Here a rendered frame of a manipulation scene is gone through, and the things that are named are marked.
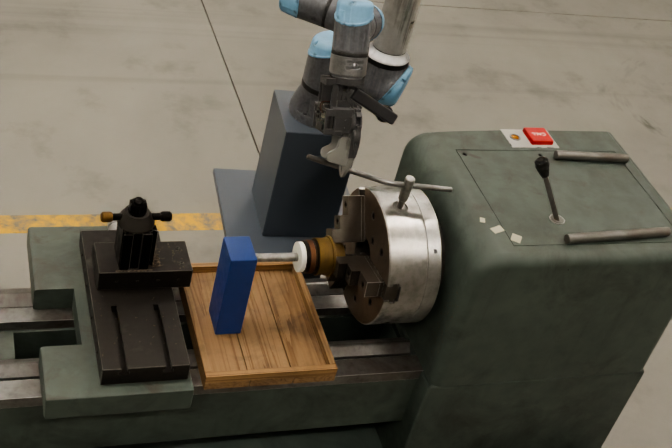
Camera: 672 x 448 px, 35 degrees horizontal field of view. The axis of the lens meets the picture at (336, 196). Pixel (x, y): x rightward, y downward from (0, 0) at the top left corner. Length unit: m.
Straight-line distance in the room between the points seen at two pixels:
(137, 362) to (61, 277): 0.33
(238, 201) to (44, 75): 1.97
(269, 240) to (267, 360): 0.59
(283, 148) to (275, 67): 2.43
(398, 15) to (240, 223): 0.76
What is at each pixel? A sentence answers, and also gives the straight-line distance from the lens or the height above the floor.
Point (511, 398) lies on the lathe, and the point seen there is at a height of 0.80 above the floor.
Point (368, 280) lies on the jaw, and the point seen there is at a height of 1.12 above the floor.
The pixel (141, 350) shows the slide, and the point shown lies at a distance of 2.24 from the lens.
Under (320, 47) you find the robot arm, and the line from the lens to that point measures 2.66.
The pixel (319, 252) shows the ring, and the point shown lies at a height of 1.11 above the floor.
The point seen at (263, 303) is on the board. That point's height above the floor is 0.89.
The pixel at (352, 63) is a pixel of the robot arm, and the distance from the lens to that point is 2.12.
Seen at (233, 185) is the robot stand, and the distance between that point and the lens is 3.07.
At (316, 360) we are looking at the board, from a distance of 2.42.
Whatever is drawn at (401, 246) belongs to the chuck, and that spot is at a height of 1.20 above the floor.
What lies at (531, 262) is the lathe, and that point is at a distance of 2.30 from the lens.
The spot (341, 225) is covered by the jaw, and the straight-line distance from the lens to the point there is 2.37.
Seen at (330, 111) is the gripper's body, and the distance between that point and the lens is 2.12.
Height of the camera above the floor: 2.59
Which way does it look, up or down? 36 degrees down
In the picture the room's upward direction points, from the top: 16 degrees clockwise
